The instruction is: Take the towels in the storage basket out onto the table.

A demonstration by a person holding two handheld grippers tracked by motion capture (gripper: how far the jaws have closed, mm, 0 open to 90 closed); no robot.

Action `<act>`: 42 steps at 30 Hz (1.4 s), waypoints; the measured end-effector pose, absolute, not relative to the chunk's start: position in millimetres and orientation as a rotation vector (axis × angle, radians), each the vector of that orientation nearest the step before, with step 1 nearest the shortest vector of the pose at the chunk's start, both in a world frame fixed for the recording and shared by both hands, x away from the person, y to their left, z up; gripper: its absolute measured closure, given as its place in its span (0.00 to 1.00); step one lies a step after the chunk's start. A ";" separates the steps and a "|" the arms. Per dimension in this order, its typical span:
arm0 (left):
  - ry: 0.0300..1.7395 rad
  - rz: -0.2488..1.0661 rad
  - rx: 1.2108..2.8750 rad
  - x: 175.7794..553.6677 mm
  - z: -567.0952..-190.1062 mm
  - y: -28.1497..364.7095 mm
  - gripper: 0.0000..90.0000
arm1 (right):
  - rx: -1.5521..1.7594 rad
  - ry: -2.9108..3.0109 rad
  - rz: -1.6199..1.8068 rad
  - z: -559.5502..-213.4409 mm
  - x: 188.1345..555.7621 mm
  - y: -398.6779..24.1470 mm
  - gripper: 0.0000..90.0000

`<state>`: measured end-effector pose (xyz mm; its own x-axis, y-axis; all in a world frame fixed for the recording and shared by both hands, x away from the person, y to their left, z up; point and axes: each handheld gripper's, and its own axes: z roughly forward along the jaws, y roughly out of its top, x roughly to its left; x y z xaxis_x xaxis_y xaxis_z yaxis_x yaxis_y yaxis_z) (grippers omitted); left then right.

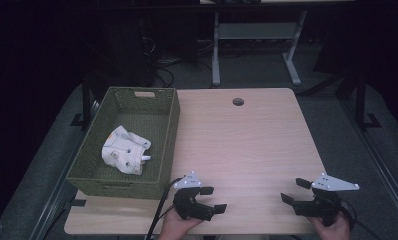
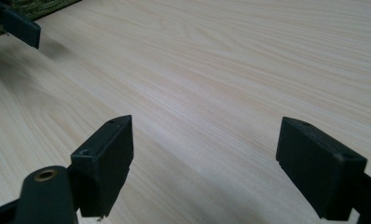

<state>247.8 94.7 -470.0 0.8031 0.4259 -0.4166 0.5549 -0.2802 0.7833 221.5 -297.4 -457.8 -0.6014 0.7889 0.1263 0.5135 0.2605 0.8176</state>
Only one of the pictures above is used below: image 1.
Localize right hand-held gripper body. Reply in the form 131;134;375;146
291;172;361;228

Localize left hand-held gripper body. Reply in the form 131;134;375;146
172;171;216;222

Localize green woven basket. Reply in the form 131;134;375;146
66;86;182;201

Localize white printed cloth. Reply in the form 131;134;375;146
101;125;152;176

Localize person's left hand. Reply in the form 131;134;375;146
157;208;205;240

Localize person's right hand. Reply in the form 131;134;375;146
306;211;352;240

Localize black metal stand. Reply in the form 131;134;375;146
69;73;100;132
352;71;383;132

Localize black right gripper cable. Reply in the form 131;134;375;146
338;198;383;240

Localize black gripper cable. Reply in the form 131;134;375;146
338;198;383;240
145;177;184;240

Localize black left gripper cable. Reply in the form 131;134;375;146
145;177;184;240

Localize black floor cables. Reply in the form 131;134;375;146
138;34;215;88

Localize grey metal table frame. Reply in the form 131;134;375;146
211;9;308;88

